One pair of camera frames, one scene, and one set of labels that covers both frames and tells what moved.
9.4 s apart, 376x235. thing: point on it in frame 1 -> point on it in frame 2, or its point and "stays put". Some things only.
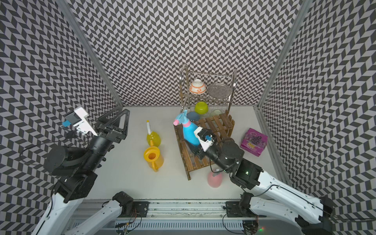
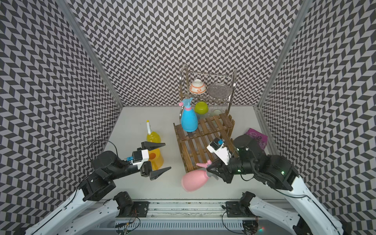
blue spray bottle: x=188 y=128 -> x=189 y=120
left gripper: x=112 y=131 -> x=147 y=171
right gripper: x=200 y=153 -> x=223 y=173
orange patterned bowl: x=197 y=87 stays put
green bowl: x=201 y=107 stays put
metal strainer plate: x=219 y=90 stays put
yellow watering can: x=154 y=157 stays put
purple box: x=254 y=141 stays put
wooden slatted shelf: x=221 y=126 stays put
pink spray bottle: x=215 y=181 -> x=195 y=180
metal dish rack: x=206 y=95 stays put
